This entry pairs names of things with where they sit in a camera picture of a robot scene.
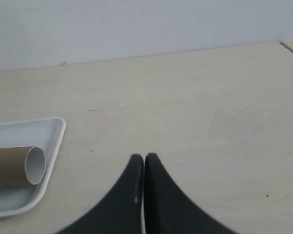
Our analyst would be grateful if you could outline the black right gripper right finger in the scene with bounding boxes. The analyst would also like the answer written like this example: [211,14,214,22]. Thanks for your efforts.
[144,153,235,234]

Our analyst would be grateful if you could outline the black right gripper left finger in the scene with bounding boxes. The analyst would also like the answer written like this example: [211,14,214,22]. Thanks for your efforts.
[58,154,144,234]

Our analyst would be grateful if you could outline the brown cardboard tube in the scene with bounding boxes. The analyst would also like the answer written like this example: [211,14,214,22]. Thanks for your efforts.
[0,146,46,187]

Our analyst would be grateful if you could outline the white plastic tray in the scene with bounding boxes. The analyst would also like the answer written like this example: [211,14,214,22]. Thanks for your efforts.
[0,117,66,218]

